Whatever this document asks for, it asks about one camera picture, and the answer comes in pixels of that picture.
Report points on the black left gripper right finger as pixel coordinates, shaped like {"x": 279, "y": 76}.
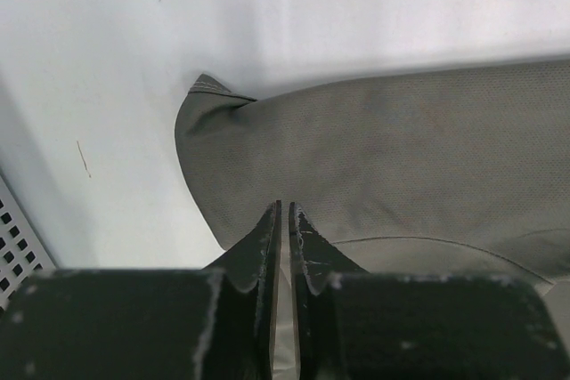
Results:
{"x": 353, "y": 324}

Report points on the white plastic laundry basket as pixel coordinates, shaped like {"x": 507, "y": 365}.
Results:
{"x": 21, "y": 251}

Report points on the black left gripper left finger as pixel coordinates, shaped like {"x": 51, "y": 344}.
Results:
{"x": 212, "y": 323}

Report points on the grey t-shirt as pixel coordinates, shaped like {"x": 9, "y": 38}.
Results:
{"x": 462, "y": 171}

